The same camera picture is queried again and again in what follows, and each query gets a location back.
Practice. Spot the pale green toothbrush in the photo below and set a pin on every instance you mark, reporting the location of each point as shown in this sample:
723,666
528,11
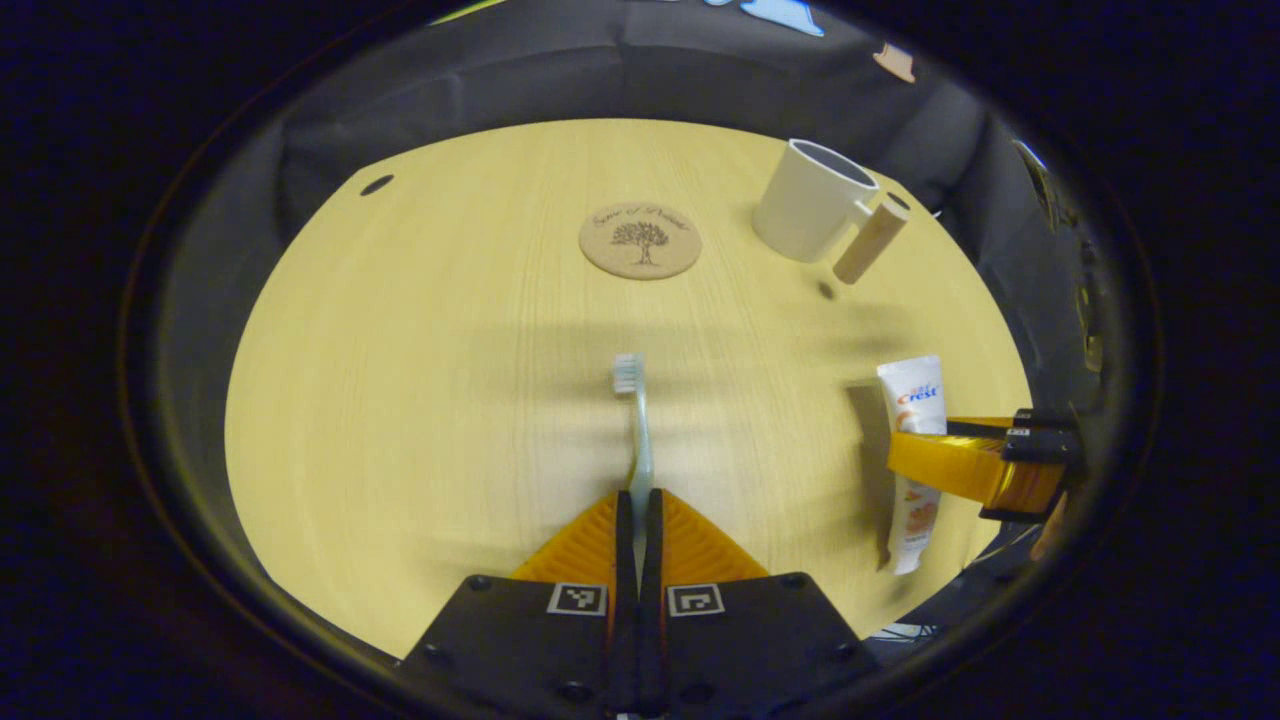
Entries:
640,440

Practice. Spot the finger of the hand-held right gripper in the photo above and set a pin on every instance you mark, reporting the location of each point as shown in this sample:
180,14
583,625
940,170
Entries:
960,465
1040,420

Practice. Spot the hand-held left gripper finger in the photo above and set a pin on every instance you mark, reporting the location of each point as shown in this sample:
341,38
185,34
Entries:
625,600
650,600

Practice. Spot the black backdrop cloth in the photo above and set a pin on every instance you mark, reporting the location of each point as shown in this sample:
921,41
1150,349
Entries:
500,80

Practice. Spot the light wooden desktop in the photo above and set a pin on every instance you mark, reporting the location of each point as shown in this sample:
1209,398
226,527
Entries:
400,400

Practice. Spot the white toothpaste tube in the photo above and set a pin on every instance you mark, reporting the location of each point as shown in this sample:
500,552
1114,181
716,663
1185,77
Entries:
920,400

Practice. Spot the round cork coaster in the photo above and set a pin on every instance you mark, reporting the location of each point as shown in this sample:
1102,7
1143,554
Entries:
610,250

